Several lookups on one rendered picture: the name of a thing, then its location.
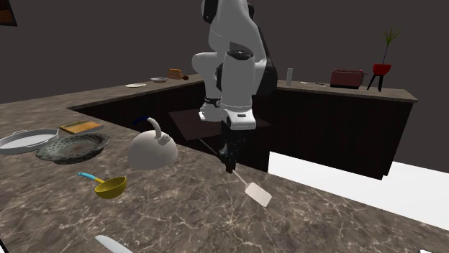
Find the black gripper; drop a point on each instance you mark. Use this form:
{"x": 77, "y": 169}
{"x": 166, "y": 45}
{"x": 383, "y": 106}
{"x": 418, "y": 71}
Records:
{"x": 234, "y": 142}

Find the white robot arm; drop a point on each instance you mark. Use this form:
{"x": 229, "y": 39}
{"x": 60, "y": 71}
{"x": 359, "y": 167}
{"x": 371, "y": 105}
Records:
{"x": 238, "y": 77}

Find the dark robot stand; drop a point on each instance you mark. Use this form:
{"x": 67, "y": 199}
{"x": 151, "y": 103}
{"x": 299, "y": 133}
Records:
{"x": 196, "y": 128}

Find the white kettle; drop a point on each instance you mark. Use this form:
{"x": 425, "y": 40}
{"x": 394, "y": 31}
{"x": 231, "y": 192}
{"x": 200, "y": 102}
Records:
{"x": 151, "y": 152}

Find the white cylinder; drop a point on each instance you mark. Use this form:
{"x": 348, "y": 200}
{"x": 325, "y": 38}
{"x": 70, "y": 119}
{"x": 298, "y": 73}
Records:
{"x": 289, "y": 77}

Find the small grey bowl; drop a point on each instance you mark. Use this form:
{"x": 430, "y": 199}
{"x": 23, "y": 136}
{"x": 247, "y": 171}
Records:
{"x": 159, "y": 79}

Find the grey cutlery piece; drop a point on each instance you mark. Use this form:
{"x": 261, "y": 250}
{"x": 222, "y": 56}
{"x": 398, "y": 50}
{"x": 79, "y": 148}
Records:
{"x": 314, "y": 83}

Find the dark kitchen cabinet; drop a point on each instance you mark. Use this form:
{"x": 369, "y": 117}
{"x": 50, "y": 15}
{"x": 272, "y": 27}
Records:
{"x": 333, "y": 133}

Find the small white plate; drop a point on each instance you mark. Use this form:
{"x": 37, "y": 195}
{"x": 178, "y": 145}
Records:
{"x": 135, "y": 85}

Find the red toaster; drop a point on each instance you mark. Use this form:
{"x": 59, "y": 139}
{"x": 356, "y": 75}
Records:
{"x": 346, "y": 78}

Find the wooden cutting board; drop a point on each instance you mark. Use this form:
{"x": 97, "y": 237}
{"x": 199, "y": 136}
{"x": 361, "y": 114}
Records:
{"x": 80, "y": 127}

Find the white knife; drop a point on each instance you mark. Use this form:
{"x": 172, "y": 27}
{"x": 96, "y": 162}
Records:
{"x": 110, "y": 245}

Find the grey patterned plate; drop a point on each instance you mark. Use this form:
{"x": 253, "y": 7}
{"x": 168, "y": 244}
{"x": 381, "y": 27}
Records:
{"x": 72, "y": 149}

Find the red plant pot on stand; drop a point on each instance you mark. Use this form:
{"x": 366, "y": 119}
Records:
{"x": 381, "y": 69}

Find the white round tray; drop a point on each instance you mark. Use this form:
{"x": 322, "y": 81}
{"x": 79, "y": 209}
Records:
{"x": 24, "y": 141}

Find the dark wall picture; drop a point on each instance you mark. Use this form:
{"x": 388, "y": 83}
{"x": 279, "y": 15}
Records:
{"x": 5, "y": 14}

